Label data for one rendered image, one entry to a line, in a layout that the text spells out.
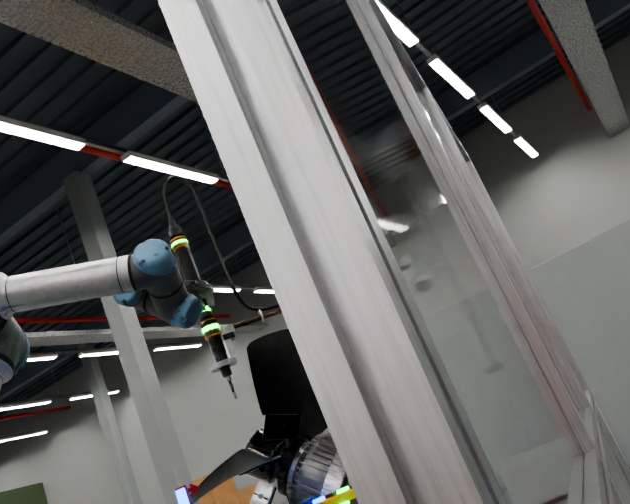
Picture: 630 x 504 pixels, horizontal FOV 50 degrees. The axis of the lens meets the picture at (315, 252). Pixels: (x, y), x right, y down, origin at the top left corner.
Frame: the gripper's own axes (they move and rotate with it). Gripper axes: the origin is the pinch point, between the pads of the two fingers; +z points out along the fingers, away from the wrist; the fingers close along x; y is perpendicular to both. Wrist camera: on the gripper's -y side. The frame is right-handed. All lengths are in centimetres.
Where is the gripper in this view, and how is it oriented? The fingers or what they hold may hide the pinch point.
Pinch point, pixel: (203, 293)
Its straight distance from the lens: 182.9
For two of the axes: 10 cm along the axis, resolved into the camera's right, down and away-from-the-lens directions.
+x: 8.5, -4.5, -2.7
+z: 3.6, 1.4, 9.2
